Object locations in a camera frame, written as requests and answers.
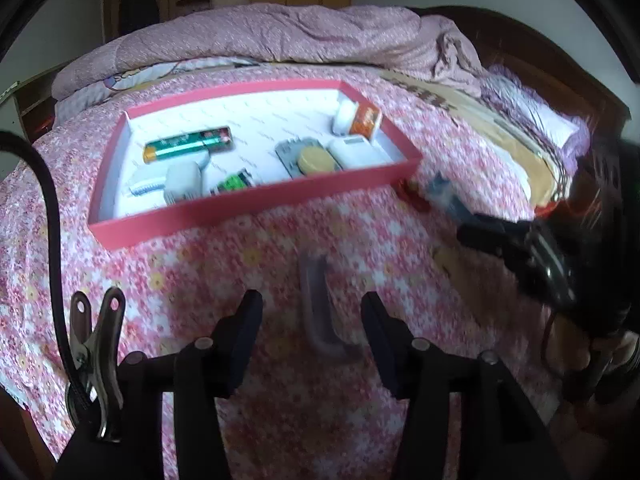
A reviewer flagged white earbuds case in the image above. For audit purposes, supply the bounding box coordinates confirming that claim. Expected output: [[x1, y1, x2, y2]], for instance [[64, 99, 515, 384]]
[[326, 136, 392, 170]]

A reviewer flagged pink floral bedsheet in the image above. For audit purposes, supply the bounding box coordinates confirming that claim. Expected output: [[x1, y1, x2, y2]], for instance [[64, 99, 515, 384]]
[[0, 64, 576, 480]]

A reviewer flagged grey studded building plate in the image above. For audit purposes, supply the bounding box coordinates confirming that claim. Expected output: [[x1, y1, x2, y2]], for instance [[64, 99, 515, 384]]
[[274, 138, 321, 179]]

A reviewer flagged black cable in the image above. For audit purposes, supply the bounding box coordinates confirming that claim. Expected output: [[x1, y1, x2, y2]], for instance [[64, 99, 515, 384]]
[[0, 130, 97, 406]]

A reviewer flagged green battery-shaped tube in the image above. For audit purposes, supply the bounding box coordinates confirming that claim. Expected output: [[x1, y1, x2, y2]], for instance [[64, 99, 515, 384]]
[[142, 127, 234, 164]]

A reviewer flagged white USB charger cube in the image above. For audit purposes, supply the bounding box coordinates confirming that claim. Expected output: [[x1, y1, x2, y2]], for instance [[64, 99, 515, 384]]
[[164, 162, 202, 205]]

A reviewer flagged white bedside shelf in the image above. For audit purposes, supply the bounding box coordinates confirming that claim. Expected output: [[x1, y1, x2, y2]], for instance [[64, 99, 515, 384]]
[[1, 62, 67, 143]]

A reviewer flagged white jar orange label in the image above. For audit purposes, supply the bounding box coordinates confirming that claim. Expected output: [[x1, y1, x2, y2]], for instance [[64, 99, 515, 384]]
[[332, 100, 383, 140]]

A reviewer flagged green and white toy figure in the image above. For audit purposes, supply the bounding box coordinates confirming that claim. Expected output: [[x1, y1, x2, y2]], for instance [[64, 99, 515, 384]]
[[209, 168, 256, 195]]

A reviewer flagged white lilac pillow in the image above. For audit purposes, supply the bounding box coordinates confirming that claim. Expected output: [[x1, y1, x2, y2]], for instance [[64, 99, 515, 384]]
[[480, 64, 591, 176]]

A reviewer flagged small red figurine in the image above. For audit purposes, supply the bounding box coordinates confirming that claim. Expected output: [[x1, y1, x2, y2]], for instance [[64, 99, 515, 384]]
[[392, 180, 432, 214]]

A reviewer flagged wooden Chinese chess piece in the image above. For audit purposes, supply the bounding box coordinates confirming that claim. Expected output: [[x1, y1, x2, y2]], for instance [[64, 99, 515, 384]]
[[297, 146, 338, 176]]

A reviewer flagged mauve quilted duvet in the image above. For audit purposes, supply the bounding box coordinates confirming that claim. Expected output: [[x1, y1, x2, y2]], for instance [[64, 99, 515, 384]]
[[52, 3, 484, 100]]

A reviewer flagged red shallow cardboard box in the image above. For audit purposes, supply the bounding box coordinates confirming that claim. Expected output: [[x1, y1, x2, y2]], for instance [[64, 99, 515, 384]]
[[87, 79, 423, 250]]

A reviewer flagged dark wooden headboard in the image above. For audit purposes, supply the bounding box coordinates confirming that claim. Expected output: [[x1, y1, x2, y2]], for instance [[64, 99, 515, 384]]
[[406, 5, 633, 162]]

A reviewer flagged metal spring clamp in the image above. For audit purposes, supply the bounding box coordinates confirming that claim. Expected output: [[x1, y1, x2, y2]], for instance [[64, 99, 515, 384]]
[[65, 286, 126, 441]]

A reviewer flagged purple curved plastic track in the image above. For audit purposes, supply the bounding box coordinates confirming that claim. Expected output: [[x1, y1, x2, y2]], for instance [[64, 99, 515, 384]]
[[298, 252, 362, 365]]

